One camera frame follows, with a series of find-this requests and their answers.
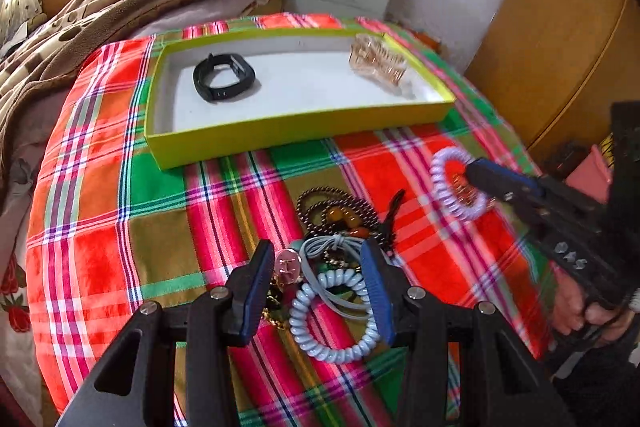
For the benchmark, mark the person's right forearm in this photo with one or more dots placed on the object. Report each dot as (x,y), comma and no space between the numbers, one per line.
(600,387)

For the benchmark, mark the pale pink bedsheet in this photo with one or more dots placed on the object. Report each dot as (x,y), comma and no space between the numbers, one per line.
(215,4)

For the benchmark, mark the gold brooch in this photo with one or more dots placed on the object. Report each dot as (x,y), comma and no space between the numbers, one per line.
(467,197)

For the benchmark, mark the pink box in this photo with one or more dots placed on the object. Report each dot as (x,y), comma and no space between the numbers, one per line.
(590,169)

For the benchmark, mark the plaid cloth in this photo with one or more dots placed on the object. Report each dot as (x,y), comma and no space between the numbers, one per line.
(150,232)

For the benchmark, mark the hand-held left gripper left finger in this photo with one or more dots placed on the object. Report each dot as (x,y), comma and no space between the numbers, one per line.
(255,292)

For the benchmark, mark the gold hair claw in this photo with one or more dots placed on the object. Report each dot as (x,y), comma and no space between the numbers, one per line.
(375,59)

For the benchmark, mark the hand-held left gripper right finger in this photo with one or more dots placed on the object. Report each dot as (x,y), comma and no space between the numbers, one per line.
(377,292)

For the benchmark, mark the floral bedsheet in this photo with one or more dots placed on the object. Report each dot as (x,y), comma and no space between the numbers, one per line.
(15,297)

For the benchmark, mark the person's right hand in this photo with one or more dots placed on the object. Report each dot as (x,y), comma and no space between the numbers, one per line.
(570,307)

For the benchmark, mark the yellow cardboard box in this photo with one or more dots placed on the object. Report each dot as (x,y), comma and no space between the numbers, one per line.
(300,77)

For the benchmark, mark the black smart band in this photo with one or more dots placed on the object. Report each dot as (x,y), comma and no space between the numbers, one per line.
(222,79)

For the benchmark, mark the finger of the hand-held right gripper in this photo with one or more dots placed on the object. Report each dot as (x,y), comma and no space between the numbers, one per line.
(505,174)
(487,189)

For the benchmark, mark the large wooden wardrobe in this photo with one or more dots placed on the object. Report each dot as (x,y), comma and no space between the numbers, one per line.
(565,22)

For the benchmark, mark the small gold black hair clip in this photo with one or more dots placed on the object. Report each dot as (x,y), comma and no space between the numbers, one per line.
(276,307)

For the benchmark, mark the brown patterned blanket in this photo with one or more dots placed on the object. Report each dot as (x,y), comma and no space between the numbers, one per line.
(100,17)

